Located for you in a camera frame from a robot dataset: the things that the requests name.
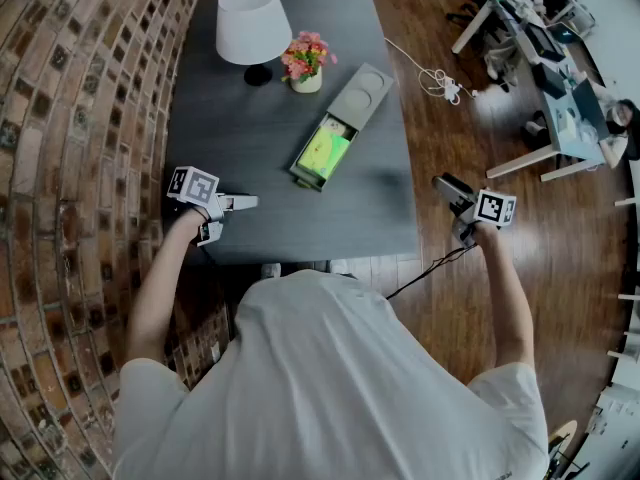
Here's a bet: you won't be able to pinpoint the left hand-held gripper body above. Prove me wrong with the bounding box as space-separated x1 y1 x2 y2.
167 166 231 248

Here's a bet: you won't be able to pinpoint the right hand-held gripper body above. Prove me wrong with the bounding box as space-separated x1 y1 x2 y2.
451 187 517 248

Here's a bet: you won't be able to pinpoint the green yellow packet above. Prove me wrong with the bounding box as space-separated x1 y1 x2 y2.
295 126 351 178

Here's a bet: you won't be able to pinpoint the person's right forearm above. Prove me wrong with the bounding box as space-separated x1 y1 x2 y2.
472 224 537 369

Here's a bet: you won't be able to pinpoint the person's left forearm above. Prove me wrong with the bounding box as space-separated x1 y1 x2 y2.
126 206 209 369

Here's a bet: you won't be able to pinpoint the grey sliding drawer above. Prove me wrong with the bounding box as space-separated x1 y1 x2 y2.
288 111 360 194

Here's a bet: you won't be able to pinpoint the white office desk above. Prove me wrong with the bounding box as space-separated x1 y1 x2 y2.
449 0 609 184

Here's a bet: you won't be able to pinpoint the grey drawer box housing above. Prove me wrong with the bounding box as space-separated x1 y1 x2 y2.
324 61 395 132

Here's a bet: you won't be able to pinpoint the black box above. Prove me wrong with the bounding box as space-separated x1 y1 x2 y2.
532 62 566 99

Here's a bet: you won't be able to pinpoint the dark open laptop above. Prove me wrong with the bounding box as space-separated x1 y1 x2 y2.
572 77 609 139

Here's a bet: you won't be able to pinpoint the pink flowers in white pot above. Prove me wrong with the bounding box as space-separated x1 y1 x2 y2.
279 30 339 94

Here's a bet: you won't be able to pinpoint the white table lamp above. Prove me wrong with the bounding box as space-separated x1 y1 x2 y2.
215 0 294 88

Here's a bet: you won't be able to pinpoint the laptop with green logo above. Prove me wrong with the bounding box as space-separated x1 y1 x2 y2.
547 20 584 44

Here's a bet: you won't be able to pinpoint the person's white t-shirt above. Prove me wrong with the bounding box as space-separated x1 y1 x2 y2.
112 267 551 480

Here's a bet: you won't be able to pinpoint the round wooden stool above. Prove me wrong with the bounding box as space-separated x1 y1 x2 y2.
547 420 579 450

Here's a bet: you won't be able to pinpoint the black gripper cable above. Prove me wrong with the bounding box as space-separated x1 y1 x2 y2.
384 245 476 300

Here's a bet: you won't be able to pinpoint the white cable with power strip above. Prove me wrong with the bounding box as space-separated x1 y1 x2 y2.
383 37 489 104

